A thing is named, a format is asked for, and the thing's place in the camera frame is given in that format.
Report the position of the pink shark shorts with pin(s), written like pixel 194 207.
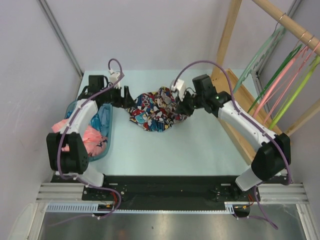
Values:
pixel 93 141

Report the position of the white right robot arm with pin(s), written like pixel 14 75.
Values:
pixel 272 151

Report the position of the dark green hanger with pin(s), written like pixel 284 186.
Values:
pixel 278 71

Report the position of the pale green hanger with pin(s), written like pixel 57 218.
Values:
pixel 261 54

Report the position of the lime green hanger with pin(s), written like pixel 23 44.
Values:
pixel 296 91

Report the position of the comic print shorts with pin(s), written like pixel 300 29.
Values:
pixel 155 111

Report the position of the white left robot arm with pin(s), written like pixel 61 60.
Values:
pixel 75 163

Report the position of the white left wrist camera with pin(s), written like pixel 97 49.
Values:
pixel 114 79

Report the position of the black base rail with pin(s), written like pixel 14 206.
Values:
pixel 170 193

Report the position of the wooden hanger rack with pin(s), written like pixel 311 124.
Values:
pixel 244 97

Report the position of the light blue garment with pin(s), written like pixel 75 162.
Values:
pixel 102 120

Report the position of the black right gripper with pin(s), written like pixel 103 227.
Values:
pixel 181 107

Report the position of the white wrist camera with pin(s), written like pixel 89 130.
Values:
pixel 114 79
pixel 179 87

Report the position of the teal plastic basket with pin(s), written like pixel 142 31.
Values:
pixel 93 159

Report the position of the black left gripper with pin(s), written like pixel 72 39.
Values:
pixel 126 102

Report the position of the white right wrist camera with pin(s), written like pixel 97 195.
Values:
pixel 179 87

